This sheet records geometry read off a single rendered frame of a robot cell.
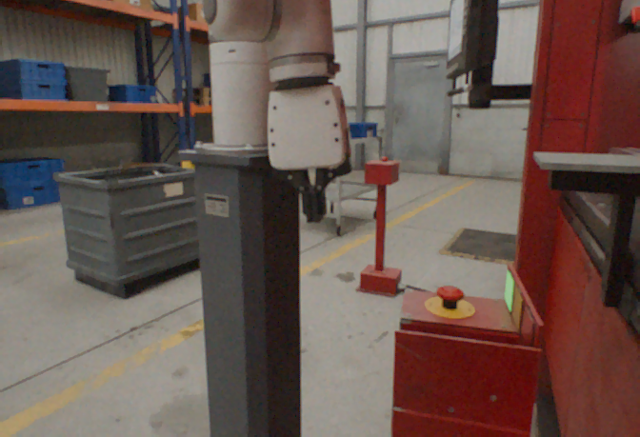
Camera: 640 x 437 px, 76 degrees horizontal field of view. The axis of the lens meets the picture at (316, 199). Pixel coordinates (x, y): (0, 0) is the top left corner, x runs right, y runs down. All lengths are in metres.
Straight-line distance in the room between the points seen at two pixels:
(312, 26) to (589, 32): 1.22
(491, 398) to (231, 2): 0.52
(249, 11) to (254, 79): 0.26
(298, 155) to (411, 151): 7.73
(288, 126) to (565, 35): 1.23
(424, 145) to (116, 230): 6.44
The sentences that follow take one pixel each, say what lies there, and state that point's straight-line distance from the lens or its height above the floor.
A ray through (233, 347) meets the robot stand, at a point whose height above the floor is 0.64.
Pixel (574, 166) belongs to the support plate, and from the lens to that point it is 0.66.
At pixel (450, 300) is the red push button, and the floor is 0.80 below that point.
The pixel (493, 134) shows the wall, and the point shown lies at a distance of 7.86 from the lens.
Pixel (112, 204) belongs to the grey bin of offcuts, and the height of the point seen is 0.58.
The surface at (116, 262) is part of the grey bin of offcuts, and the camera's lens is 2.66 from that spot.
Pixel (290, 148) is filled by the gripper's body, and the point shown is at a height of 1.02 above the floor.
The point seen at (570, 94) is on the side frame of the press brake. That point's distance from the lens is 1.60.
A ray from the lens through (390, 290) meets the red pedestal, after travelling 2.58.
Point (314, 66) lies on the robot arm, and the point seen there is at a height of 1.12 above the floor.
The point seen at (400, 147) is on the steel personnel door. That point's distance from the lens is 8.31.
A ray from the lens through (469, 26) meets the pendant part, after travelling 1.73.
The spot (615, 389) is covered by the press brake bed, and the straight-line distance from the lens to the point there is 0.81.
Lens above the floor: 1.06
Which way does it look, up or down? 11 degrees down
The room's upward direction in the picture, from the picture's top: straight up
